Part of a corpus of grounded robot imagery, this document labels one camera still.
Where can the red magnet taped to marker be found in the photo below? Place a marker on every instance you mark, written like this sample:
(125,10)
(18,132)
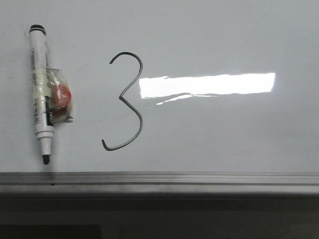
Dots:
(61,97)

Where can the white whiteboard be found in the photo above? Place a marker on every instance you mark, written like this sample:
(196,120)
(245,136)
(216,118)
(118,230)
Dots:
(167,85)

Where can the white black whiteboard marker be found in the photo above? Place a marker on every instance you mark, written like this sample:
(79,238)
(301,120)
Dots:
(42,90)

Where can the aluminium whiteboard frame rail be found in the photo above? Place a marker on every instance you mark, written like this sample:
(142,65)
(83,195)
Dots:
(159,183)

